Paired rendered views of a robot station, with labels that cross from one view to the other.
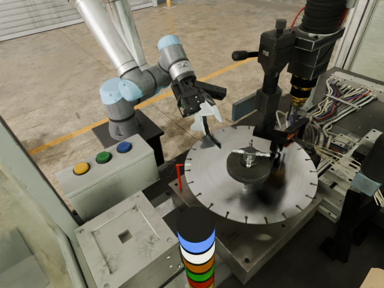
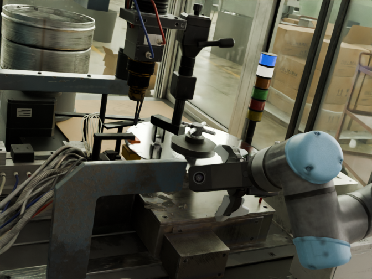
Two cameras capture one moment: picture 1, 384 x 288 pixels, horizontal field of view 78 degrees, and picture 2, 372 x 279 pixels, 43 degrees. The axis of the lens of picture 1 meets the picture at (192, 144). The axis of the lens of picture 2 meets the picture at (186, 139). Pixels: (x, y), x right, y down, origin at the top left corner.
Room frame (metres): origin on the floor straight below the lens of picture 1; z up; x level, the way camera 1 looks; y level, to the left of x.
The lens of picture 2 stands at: (1.47, -0.10, 1.34)
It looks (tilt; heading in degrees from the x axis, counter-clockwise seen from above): 20 degrees down; 183
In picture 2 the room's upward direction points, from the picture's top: 11 degrees clockwise
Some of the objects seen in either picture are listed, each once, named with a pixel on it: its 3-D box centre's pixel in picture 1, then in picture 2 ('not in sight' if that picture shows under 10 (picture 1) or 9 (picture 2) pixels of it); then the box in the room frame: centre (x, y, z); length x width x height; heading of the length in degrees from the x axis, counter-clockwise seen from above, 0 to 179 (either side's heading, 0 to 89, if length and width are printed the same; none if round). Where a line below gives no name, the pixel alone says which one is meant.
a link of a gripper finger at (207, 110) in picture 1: (207, 112); (233, 151); (0.57, -0.05, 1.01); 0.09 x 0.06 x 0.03; 23
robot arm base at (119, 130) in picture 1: (124, 120); not in sight; (0.86, 0.29, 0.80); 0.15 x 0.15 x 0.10
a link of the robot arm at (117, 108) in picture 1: (118, 97); not in sight; (0.87, 0.29, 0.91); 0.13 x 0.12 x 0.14; 134
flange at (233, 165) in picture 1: (248, 161); (194, 140); (0.41, -0.14, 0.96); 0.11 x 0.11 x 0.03
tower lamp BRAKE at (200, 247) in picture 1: (196, 229); (268, 59); (0.14, 0.00, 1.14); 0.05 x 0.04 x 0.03; 34
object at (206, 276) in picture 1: (199, 262); (259, 92); (0.14, 0.00, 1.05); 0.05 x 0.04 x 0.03; 34
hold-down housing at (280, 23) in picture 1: (272, 71); (189, 52); (0.47, -0.18, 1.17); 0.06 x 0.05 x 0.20; 115
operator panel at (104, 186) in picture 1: (112, 176); (358, 254); (0.52, 0.27, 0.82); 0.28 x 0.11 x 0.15; 124
